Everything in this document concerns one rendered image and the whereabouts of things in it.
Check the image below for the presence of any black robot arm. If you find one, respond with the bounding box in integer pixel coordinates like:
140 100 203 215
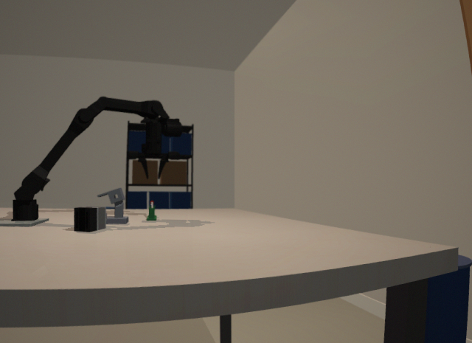
11 96 183 221

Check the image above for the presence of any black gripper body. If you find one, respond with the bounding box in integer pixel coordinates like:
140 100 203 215
127 136 180 161

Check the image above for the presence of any green flat bar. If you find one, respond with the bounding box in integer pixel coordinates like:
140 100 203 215
147 205 157 221

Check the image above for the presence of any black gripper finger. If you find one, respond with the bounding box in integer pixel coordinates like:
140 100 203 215
159 160 169 179
138 160 148 179

